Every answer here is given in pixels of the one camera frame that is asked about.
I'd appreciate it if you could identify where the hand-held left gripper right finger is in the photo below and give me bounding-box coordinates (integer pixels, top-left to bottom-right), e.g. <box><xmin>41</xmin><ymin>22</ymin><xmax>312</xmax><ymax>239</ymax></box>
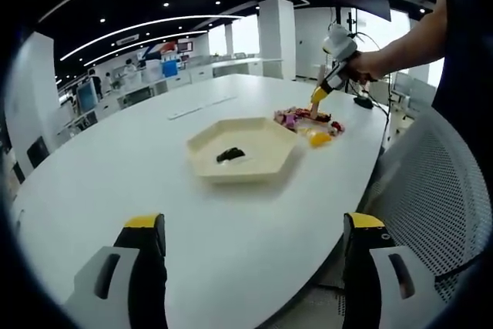
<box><xmin>340</xmin><ymin>211</ymin><xmax>444</xmax><ymax>329</ymax></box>

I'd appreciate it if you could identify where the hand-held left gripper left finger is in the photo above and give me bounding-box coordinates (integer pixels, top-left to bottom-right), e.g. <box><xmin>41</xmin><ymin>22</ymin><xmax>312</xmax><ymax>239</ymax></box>
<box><xmin>61</xmin><ymin>212</ymin><xmax>169</xmax><ymax>329</ymax></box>

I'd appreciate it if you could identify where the pile of assorted snack packets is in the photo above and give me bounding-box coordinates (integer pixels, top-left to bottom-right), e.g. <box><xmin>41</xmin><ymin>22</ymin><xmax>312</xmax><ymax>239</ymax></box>
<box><xmin>273</xmin><ymin>104</ymin><xmax>347</xmax><ymax>149</ymax></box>

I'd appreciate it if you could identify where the black snack packet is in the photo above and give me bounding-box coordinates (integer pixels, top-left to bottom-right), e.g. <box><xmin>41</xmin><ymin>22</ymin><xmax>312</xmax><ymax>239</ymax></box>
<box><xmin>215</xmin><ymin>146</ymin><xmax>247</xmax><ymax>163</ymax></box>

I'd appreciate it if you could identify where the beige hexagonal container tray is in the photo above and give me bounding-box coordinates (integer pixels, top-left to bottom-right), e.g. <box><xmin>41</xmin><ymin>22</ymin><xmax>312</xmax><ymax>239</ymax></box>
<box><xmin>186</xmin><ymin>116</ymin><xmax>300</xmax><ymax>184</ymax></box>

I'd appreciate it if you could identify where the person's right hand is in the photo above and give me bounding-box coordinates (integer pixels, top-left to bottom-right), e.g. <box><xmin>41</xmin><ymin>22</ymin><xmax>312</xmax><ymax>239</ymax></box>
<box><xmin>345</xmin><ymin>50</ymin><xmax>387</xmax><ymax>83</ymax></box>

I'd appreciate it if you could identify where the white mesh office chair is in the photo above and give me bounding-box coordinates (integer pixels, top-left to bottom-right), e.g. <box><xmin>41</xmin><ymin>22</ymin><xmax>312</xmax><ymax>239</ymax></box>
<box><xmin>361</xmin><ymin>105</ymin><xmax>493</xmax><ymax>307</ymax></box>

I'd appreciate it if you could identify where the person's dark shirt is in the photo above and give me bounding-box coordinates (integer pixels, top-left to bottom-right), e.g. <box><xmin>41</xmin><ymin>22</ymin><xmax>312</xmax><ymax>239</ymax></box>
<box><xmin>431</xmin><ymin>0</ymin><xmax>493</xmax><ymax>122</ymax></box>

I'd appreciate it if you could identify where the light blue screen machine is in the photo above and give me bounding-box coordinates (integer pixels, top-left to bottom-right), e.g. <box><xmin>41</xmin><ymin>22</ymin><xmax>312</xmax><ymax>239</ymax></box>
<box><xmin>75</xmin><ymin>82</ymin><xmax>99</xmax><ymax>114</ymax></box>

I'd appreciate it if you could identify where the red blue wall banner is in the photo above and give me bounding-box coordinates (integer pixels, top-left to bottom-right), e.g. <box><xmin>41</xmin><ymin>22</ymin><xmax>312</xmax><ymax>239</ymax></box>
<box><xmin>142</xmin><ymin>39</ymin><xmax>193</xmax><ymax>56</ymax></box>

